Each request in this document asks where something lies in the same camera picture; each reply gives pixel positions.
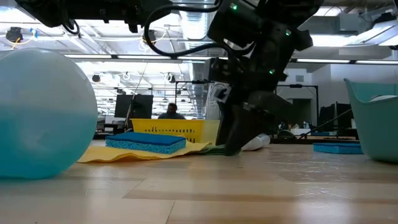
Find white lotion bottle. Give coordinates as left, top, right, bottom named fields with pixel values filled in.
left=240, top=133, right=272, bottom=152

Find black monitor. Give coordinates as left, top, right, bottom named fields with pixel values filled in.
left=318, top=102, right=354, bottom=131
left=114, top=94, right=154, bottom=119

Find yellow cloth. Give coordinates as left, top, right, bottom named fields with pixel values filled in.
left=76, top=141, right=213, bottom=164

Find teal plastic tub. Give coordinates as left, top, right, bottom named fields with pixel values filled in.
left=343, top=77, right=398, bottom=164

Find blue rectangular sponge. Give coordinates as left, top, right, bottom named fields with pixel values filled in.
left=312, top=142, right=364, bottom=155
left=104, top=131, right=188, bottom=156

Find yellow translucent tray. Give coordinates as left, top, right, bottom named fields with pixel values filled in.
left=203, top=119, right=221, bottom=146

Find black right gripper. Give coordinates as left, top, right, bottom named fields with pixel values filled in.
left=207, top=27, right=314, bottom=157

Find yellow slotted basket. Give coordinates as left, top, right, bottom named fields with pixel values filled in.
left=130, top=118, right=206, bottom=144

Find green cloth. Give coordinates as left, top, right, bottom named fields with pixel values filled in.
left=198, top=144, right=233, bottom=156

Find blue liquid spray bottle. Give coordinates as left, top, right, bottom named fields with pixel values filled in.
left=0, top=47, right=99, bottom=180

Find person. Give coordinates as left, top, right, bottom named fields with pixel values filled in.
left=157, top=102, right=187, bottom=120

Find black gantry stand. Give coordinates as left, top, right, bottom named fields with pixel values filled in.
left=275, top=83, right=320, bottom=125

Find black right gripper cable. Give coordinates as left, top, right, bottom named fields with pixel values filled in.
left=143, top=0, right=240, bottom=58

